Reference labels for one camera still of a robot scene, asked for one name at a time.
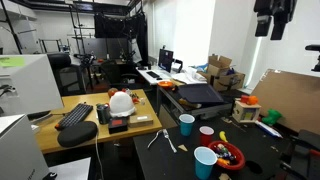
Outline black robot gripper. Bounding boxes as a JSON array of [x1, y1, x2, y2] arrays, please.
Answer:
[[254, 0, 298, 41]]

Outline red paper cup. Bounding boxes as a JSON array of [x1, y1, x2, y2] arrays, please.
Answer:
[[199, 125, 215, 148]]

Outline blue paper cup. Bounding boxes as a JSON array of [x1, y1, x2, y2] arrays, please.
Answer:
[[193, 146, 218, 180], [178, 113, 196, 137]]

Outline brown cardboard sheet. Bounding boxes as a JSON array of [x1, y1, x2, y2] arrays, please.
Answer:
[[249, 68, 320, 135]]

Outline taped cardboard box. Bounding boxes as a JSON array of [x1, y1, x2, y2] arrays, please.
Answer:
[[213, 70, 246, 93]]

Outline blue plastic bag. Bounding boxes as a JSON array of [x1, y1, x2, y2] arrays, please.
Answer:
[[194, 63, 210, 73]]

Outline green rubber toy animal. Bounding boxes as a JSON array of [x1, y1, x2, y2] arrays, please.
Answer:
[[261, 108, 283, 127]]

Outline dark blue bin lid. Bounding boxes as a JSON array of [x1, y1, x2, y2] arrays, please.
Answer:
[[177, 83, 225, 105]]

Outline white paper stack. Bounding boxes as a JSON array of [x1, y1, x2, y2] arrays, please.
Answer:
[[171, 66, 208, 85]]

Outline black computer monitor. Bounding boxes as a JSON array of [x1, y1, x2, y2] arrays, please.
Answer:
[[157, 48, 175, 73]]

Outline yellow banana toy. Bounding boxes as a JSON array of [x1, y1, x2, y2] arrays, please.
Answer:
[[218, 130, 229, 143]]

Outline white office desk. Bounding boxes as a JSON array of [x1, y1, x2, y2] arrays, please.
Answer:
[[135, 65, 188, 86]]

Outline orange plastic bowl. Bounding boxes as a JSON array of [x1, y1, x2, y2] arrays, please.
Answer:
[[157, 80, 175, 89]]

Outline black equipment stand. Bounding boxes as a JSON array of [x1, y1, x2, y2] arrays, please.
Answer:
[[279, 129, 320, 180]]

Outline dark multicolour toy pieces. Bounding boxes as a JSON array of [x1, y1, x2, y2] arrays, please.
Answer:
[[213, 143, 235, 160]]

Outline small black keyboard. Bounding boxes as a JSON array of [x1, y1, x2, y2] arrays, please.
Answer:
[[145, 70, 162, 80]]

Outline red plastic bowl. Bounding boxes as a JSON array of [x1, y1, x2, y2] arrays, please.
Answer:
[[207, 140, 247, 172]]

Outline orange toy vegetable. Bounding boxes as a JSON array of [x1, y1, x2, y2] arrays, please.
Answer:
[[216, 157, 232, 167]]

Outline triangular cardboard scrap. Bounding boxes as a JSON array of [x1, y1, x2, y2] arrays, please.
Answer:
[[177, 143, 189, 153]]

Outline silver metal fork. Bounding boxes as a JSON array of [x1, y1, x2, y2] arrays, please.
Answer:
[[162, 128, 178, 154]]

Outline silver metal spoon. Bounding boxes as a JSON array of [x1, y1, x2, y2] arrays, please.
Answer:
[[147, 128, 164, 150]]

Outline small brown cardboard box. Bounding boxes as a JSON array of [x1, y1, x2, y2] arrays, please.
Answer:
[[128, 113, 154, 128]]

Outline black curtain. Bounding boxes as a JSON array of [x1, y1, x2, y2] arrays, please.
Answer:
[[93, 11, 149, 64]]

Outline white dome helmet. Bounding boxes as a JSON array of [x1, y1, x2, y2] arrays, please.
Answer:
[[108, 91, 137, 118]]

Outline red round object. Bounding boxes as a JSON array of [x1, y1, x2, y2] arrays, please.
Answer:
[[107, 87, 119, 98]]

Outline black box with red label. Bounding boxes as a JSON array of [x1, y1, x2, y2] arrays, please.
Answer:
[[107, 117, 129, 135]]

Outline dark drink can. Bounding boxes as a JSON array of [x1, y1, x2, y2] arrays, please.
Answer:
[[95, 103, 112, 125]]

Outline wooden office desk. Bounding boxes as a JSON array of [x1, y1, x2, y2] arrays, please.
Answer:
[[33, 88, 164, 155]]

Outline black mesh office chair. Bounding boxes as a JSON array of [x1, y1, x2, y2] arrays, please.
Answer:
[[47, 52, 87, 97]]

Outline black computer keyboard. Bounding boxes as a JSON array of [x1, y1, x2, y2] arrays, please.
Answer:
[[54, 102, 94, 132]]

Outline black oval cushion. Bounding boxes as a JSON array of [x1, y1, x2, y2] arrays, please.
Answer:
[[57, 120, 99, 148]]

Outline white table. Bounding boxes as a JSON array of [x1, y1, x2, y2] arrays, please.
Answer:
[[48, 157, 92, 180]]

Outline white monitor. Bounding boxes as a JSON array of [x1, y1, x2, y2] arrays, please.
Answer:
[[0, 54, 64, 117]]

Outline green sticky note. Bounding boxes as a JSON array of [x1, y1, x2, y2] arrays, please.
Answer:
[[0, 56, 26, 69]]

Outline white computer case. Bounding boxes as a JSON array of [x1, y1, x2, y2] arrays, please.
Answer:
[[0, 114, 51, 180]]

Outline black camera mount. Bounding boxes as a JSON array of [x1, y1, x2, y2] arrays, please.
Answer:
[[304, 44, 320, 73]]

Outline white hanging cable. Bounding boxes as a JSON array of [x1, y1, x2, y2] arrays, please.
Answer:
[[94, 133, 105, 180]]

